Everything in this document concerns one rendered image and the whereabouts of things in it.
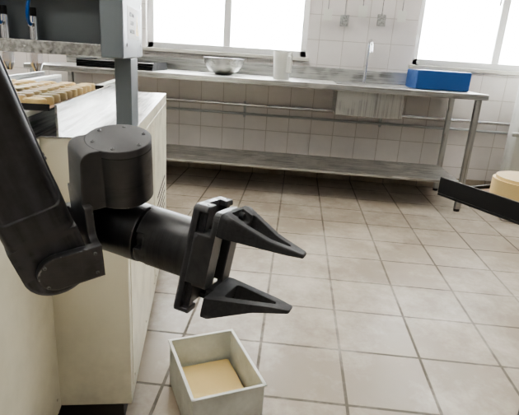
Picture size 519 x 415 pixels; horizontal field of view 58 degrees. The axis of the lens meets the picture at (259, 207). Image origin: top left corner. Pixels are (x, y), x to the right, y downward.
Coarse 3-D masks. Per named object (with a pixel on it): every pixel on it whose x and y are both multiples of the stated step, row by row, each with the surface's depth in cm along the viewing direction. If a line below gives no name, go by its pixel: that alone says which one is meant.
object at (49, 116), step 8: (112, 80) 208; (32, 112) 105; (40, 112) 110; (48, 112) 116; (32, 120) 105; (40, 120) 111; (48, 120) 116; (32, 128) 105; (40, 128) 111; (48, 128) 116
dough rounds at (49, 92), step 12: (24, 84) 138; (36, 84) 141; (48, 84) 148; (60, 84) 146; (72, 84) 154; (84, 84) 151; (24, 96) 111; (36, 96) 110; (48, 96) 111; (60, 96) 122; (72, 96) 133
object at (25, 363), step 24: (0, 240) 87; (0, 264) 87; (0, 288) 88; (24, 288) 100; (0, 312) 88; (24, 312) 100; (48, 312) 116; (0, 336) 88; (24, 336) 100; (48, 336) 117; (0, 360) 88; (24, 360) 101; (48, 360) 117; (0, 384) 89; (24, 384) 101; (48, 384) 117; (0, 408) 89; (24, 408) 101; (48, 408) 118
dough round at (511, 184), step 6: (498, 174) 36; (504, 174) 36; (510, 174) 36; (516, 174) 37; (492, 180) 36; (498, 180) 35; (504, 180) 35; (510, 180) 34; (516, 180) 34; (492, 186) 36; (498, 186) 35; (504, 186) 35; (510, 186) 34; (516, 186) 34; (492, 192) 36; (498, 192) 35; (504, 192) 35; (510, 192) 34; (516, 192) 34; (510, 198) 34; (516, 198) 34
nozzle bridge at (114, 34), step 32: (0, 0) 106; (32, 0) 106; (64, 0) 107; (96, 0) 108; (128, 0) 108; (64, 32) 109; (96, 32) 110; (128, 32) 109; (128, 64) 115; (128, 96) 117
